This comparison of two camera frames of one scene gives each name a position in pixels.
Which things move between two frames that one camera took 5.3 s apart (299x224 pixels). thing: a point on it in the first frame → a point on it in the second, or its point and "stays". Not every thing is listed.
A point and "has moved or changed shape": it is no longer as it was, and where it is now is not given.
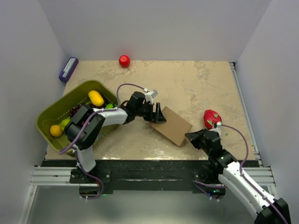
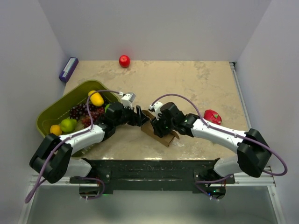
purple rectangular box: (68, 69) stays
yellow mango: (96, 98) stays
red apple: (124, 61) stays
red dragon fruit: (210, 117) stays
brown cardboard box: (175, 127) has moved or changed shape
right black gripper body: (200, 143) → (162, 126)
